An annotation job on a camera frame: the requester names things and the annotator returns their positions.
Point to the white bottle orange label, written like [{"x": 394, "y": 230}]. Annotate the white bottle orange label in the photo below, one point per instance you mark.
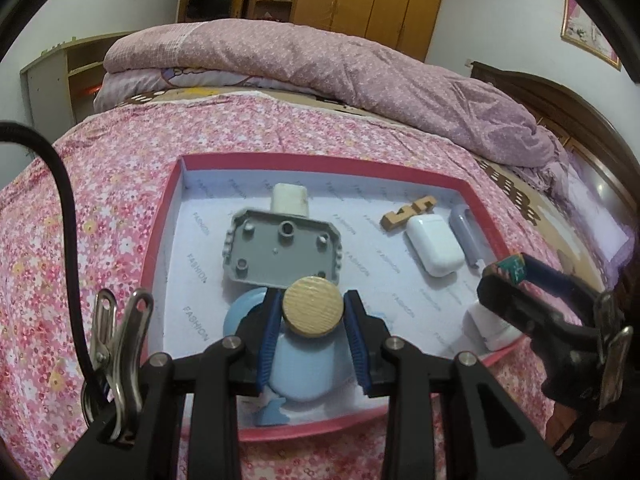
[{"x": 487, "y": 327}]

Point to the dark wooden headboard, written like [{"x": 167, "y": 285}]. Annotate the dark wooden headboard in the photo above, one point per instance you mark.
[{"x": 565, "y": 105}]

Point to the framed wall picture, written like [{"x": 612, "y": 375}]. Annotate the framed wall picture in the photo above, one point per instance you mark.
[{"x": 587, "y": 25}]

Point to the red cardboard tray box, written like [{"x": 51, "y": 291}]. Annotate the red cardboard tray box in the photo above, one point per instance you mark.
[{"x": 200, "y": 240}]

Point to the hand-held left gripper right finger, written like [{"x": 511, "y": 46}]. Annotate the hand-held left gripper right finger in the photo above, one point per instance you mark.
[{"x": 357, "y": 340}]

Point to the wooden puzzle piece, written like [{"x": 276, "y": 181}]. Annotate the wooden puzzle piece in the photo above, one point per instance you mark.
[{"x": 405, "y": 212}]

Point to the grey plastic tube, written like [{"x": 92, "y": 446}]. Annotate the grey plastic tube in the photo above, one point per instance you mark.
[{"x": 465, "y": 232}]

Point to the white earbuds case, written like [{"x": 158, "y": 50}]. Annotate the white earbuds case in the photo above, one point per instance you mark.
[{"x": 432, "y": 245}]

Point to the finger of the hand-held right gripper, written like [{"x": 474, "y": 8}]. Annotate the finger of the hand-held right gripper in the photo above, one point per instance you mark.
[
  {"x": 550, "y": 272},
  {"x": 510, "y": 305}
]

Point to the round wooden disc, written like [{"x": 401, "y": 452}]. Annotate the round wooden disc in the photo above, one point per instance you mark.
[{"x": 310, "y": 305}]

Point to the red plastic item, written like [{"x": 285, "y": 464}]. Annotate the red plastic item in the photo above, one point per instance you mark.
[{"x": 92, "y": 91}]

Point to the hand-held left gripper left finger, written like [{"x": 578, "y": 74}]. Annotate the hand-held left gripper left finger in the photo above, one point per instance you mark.
[{"x": 265, "y": 340}]

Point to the white wall charger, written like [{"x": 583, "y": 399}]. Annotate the white wall charger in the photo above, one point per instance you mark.
[{"x": 290, "y": 199}]

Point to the beige shelf unit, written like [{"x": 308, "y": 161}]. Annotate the beige shelf unit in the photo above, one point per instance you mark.
[{"x": 50, "y": 75}]

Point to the metal spring clip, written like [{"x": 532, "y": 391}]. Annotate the metal spring clip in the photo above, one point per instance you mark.
[
  {"x": 612, "y": 355},
  {"x": 120, "y": 350}
]

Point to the pink quilt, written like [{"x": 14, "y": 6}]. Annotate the pink quilt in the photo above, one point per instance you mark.
[{"x": 325, "y": 60}]

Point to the small green box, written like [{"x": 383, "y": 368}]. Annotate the small green box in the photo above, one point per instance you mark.
[{"x": 512, "y": 267}]

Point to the purple pillow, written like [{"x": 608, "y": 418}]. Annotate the purple pillow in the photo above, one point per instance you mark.
[{"x": 595, "y": 200}]

